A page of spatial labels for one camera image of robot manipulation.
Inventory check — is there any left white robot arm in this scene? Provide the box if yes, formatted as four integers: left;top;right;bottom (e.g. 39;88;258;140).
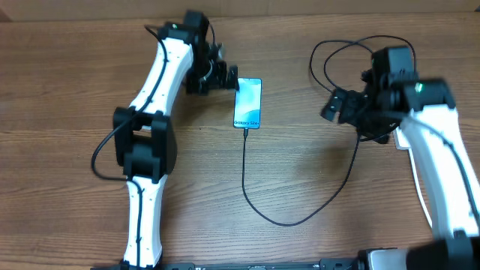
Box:
113;10;239;269

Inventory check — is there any white power strip cord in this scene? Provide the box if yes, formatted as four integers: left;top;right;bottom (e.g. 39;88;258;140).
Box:
407;147;434;230

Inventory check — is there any Galaxy S24 smartphone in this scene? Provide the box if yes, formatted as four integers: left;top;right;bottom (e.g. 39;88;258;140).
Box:
233;78;263;129

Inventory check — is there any white power strip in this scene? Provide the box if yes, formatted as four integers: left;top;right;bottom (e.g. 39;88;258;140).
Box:
393;127;410;150

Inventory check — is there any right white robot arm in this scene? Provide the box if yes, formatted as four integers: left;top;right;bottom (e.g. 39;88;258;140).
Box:
320;46;479;269

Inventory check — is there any black USB-C charging cable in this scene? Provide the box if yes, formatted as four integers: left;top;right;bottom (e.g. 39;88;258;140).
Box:
241;35;418;227

